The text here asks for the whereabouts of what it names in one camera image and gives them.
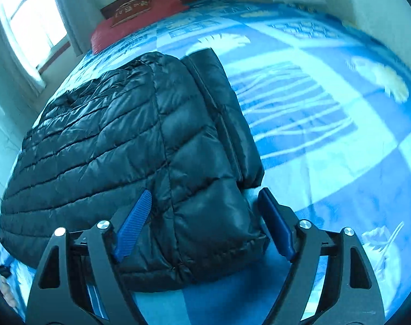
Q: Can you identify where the brown printed cushion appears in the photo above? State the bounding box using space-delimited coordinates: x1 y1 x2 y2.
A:
111 0 159 28

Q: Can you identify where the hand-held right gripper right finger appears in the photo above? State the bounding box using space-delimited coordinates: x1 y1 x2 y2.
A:
257 187 386 325

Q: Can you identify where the black puffer jacket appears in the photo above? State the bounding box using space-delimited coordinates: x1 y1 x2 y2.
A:
0 48 270 294

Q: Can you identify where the red pillow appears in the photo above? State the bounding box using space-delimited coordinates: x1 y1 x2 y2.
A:
90 0 190 55

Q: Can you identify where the bed with blue patterned sheet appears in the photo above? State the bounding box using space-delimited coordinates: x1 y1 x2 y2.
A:
0 0 411 325

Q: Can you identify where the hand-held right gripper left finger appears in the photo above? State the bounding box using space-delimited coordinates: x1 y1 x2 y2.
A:
25 189 153 325

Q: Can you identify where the short grey curtain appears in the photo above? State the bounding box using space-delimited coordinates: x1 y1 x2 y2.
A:
0 5 47 93

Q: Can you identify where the small window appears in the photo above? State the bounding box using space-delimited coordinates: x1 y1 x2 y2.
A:
0 0 71 75

